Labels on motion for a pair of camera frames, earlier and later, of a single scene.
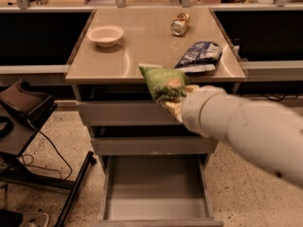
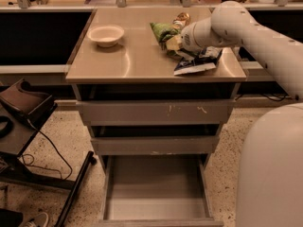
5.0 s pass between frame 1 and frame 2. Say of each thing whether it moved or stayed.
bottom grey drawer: stayed
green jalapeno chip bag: moved
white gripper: moved
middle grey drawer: stayed
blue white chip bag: stayed
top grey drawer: stayed
